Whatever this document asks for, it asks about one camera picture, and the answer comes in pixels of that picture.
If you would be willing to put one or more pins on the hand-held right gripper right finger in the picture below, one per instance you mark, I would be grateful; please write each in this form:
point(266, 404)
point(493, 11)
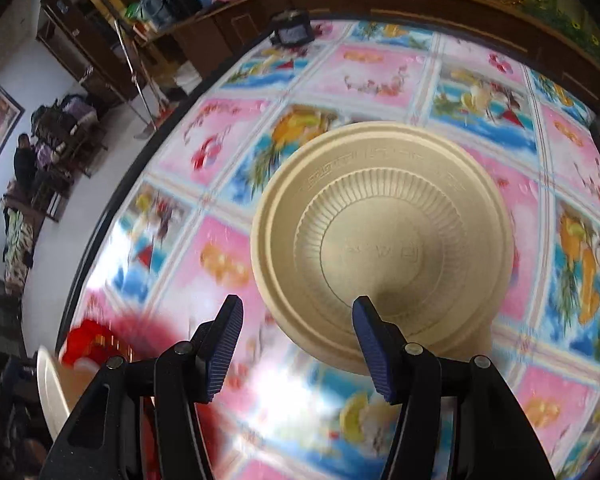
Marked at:
point(375, 350)

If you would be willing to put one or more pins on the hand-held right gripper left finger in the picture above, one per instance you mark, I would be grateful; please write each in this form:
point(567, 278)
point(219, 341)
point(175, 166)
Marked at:
point(225, 350)

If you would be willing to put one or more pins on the red plate with white label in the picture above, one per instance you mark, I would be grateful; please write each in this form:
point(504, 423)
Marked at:
point(87, 342)

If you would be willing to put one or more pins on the white bowl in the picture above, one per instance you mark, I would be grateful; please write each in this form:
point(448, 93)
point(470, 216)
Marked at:
point(50, 390)

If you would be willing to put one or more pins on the printed fruit tablecloth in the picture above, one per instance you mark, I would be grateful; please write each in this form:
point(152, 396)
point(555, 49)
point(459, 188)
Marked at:
point(370, 80)

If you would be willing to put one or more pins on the small black device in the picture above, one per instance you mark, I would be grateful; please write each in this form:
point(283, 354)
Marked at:
point(292, 30)

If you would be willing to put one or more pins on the gold framed wooden cabinet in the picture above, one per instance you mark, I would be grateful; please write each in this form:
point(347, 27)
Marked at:
point(90, 25)

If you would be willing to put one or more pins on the blue water jug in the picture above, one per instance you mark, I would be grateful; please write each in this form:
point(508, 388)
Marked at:
point(155, 2)

